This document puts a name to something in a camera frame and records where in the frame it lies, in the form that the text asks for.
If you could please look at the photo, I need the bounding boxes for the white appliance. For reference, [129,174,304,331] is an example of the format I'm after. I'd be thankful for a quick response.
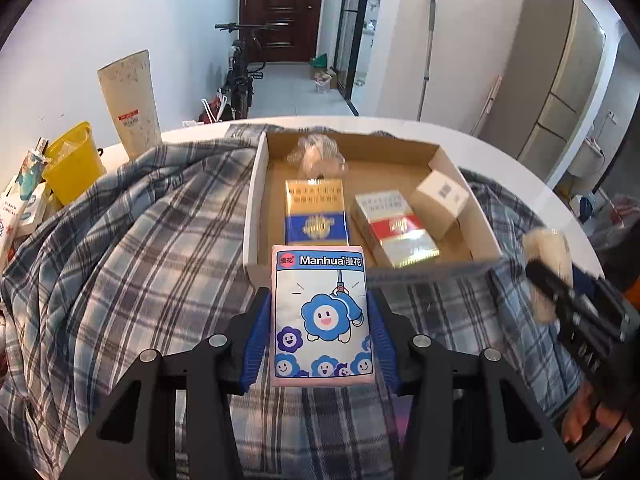
[575,135,608,177]

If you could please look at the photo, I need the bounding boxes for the black bicycle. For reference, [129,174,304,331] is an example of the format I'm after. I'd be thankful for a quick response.
[202,22,281,123]

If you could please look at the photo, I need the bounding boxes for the dark brown entrance door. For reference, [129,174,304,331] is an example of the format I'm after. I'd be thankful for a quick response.
[239,0,327,63]

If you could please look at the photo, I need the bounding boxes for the pink tissue pack blue flowers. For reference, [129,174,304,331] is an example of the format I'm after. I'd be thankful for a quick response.
[270,244,376,388]

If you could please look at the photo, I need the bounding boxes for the red white bag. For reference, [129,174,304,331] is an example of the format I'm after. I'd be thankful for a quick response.
[200,95,231,123]

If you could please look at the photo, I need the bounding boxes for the beige refrigerator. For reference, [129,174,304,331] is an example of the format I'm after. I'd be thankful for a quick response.
[477,0,607,173]

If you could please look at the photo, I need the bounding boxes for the small white box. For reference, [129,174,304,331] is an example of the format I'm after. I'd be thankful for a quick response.
[414,170,471,241]

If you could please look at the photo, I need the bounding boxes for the blue plaid shirt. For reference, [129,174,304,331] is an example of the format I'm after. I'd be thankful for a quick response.
[0,125,601,480]

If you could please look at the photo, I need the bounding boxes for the grey mop handle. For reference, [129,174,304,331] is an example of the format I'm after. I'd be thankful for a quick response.
[416,0,437,121]

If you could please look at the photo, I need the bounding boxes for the yellow plastic bin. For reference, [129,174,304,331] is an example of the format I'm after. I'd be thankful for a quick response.
[42,121,107,207]

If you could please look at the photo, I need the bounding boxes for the shallow cardboard box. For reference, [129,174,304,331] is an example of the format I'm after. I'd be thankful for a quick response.
[242,130,502,286]

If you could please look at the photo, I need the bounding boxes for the grey pink cloth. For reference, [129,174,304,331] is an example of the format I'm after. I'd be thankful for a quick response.
[590,195,640,251]

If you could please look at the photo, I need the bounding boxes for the black framed glass door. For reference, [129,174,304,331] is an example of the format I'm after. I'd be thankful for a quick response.
[332,0,373,106]

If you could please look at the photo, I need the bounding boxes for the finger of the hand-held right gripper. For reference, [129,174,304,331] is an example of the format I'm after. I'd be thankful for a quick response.
[570,265,603,295]
[525,259,572,311]

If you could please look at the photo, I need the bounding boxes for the clear plastic snack bag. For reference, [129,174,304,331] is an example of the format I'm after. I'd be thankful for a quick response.
[287,134,348,178]

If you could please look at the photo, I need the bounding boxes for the gold blue cigarette pack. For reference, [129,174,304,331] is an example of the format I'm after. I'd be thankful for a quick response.
[284,178,349,247]

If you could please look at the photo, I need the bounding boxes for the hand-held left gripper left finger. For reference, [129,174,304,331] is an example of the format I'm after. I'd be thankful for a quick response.
[59,287,273,480]

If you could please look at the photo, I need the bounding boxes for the cream cylindrical tube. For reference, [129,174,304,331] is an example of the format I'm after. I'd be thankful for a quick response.
[96,50,162,160]

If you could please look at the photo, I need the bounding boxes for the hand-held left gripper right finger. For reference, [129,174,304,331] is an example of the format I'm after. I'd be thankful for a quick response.
[367,287,581,480]

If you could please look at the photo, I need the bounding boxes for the person's right hand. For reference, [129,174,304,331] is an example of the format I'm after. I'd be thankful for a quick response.
[560,382,635,446]

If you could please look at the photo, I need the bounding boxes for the white toothpaste box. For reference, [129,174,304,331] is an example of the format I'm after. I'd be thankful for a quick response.
[0,195,21,261]

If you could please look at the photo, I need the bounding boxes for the teal foil packet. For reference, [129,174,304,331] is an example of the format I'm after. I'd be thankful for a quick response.
[12,147,50,203]

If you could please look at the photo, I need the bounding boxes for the red white cigarette pack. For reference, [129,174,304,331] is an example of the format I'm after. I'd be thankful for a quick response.
[350,190,441,269]

